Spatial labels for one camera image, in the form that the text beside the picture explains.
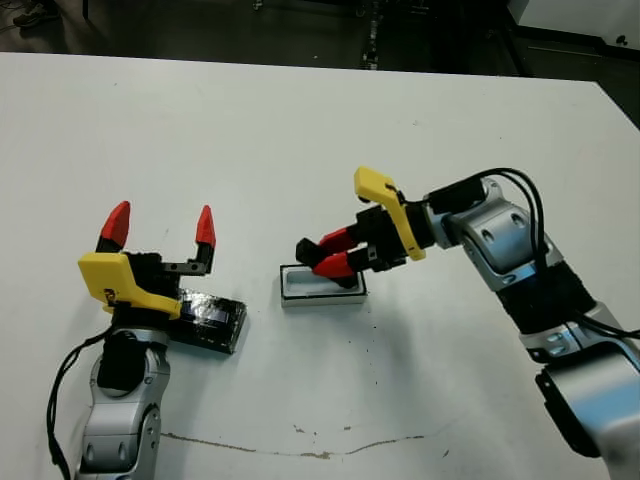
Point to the white cabinet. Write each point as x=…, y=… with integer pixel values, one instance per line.
x=565, y=15

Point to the small black camera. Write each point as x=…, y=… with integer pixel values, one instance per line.
x=306, y=252

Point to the black cabinet knob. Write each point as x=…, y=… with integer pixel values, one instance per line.
x=621, y=40

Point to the white camera box base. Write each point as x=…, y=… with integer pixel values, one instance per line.
x=320, y=300

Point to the person's shoe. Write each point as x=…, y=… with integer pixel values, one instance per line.
x=30, y=15

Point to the black thin furniture leg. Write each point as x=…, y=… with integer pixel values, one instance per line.
x=86, y=9

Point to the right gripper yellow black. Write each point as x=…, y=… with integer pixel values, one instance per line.
x=395, y=220

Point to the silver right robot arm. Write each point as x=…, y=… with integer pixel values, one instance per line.
x=500, y=240

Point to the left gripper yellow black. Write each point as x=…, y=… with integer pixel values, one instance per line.
x=107, y=275

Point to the black glossy box lid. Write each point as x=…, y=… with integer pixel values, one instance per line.
x=220, y=322

